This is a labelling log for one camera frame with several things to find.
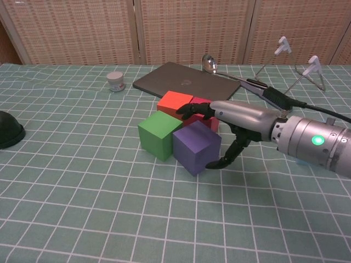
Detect small white jar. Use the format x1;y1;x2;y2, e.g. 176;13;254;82
106;71;126;93

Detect purple cube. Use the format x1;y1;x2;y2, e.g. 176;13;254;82
172;119;222;177

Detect grey closed laptop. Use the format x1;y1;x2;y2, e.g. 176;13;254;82
132;61;242;101

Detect black dome-shaped object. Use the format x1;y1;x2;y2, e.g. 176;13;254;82
0;111;26;150

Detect grey brush black bristles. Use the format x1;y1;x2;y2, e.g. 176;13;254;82
241;81;296;112

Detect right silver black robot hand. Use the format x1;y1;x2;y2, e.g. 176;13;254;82
175;100;287;169

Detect red cube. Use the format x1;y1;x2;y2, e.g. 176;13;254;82
182;95;220;133

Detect bamboo folding screen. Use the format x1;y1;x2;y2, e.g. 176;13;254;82
0;0;351;66

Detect metal soup ladle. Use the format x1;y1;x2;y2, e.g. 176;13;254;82
201;54;268;88

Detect green cube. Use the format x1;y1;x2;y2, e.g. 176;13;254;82
137;110;184;162

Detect orange cube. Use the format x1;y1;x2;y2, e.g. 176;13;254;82
157;90;194;121

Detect metal wire stand white tips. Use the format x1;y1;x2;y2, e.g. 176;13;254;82
254;36;326;95

